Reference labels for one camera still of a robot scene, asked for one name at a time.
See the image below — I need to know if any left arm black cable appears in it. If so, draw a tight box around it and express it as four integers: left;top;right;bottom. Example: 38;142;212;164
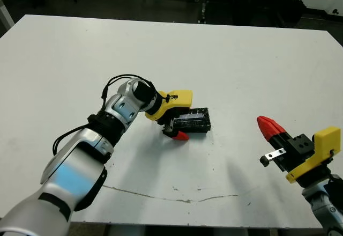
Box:
52;74;179;157

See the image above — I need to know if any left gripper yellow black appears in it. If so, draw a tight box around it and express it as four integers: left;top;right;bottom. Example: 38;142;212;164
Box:
144;90;193;141

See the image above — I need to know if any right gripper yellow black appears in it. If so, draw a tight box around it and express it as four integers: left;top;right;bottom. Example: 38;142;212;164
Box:
257;115;341;187

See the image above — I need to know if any black glossy box lid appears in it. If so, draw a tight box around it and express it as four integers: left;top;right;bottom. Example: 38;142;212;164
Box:
173;107;213;135

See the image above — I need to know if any black metal stand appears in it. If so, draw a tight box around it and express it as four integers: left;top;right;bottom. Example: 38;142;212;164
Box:
197;0;210;24

